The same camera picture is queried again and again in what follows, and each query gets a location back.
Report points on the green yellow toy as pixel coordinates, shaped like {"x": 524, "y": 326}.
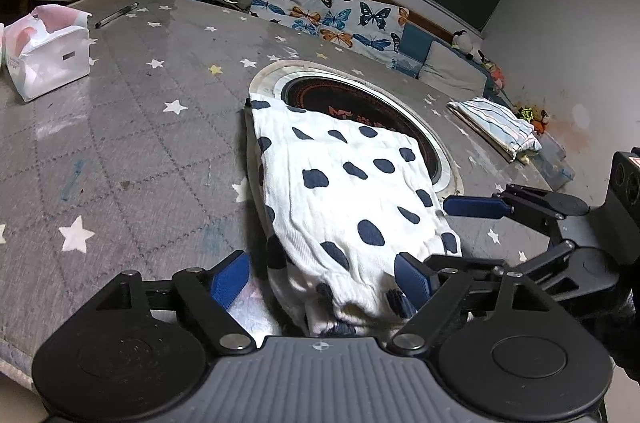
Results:
{"x": 526, "y": 114}

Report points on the round black induction cooktop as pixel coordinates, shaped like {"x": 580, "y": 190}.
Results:
{"x": 350, "y": 98}

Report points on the butterfly print blanket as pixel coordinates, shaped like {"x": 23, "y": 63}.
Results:
{"x": 320, "y": 8}

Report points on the grey star tablecloth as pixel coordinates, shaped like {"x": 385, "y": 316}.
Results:
{"x": 140, "y": 143}

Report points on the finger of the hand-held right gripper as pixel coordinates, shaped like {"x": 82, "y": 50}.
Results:
{"x": 472, "y": 207}
{"x": 470, "y": 263}

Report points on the black pen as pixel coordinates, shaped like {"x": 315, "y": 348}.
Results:
{"x": 116, "y": 15}

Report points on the pink plush toy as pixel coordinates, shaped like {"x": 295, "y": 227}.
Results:
{"x": 496, "y": 75}

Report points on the blue sofa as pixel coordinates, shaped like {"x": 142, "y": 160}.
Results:
{"x": 415, "y": 40}

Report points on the white navy polka dot pants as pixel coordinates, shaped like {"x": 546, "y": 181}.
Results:
{"x": 345, "y": 203}

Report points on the folded striped cloth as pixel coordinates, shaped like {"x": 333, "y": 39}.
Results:
{"x": 495, "y": 123}

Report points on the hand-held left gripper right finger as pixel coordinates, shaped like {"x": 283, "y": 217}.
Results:
{"x": 415, "y": 280}

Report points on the grey pillow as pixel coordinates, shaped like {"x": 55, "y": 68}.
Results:
{"x": 450, "y": 68}

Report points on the clear plastic box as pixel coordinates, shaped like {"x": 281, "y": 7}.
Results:
{"x": 555, "y": 158}

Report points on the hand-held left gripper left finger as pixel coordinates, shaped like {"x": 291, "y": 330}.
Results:
{"x": 230, "y": 278}

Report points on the black white plush toy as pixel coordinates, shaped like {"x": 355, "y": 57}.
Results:
{"x": 463, "y": 42}

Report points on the white tissue pack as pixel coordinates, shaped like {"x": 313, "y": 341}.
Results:
{"x": 50, "y": 63}

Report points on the orange plush toy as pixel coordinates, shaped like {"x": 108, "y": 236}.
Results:
{"x": 541, "y": 122}

